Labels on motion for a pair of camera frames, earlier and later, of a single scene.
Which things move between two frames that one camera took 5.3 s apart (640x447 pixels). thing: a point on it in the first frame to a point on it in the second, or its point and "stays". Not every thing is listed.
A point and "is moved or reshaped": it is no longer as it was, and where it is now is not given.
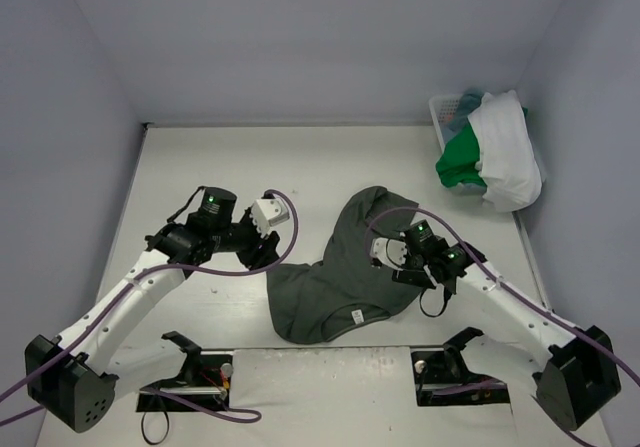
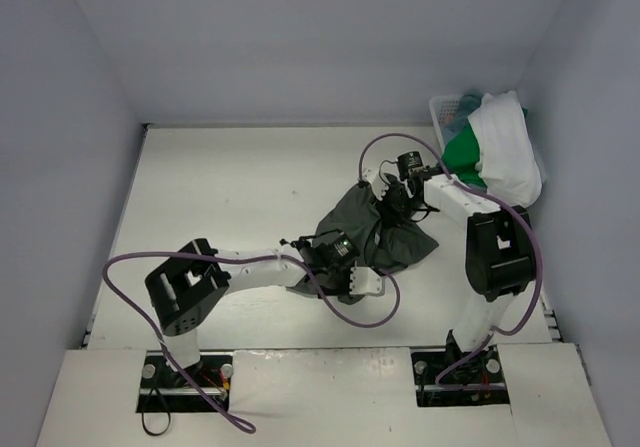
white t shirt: [509, 161] stays
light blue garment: [469, 101] stays
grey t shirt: [312, 301] is moved or reshaped
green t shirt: [458, 161] stays
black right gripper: [409, 275] to [391, 197]
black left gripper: [261, 253] to [345, 277]
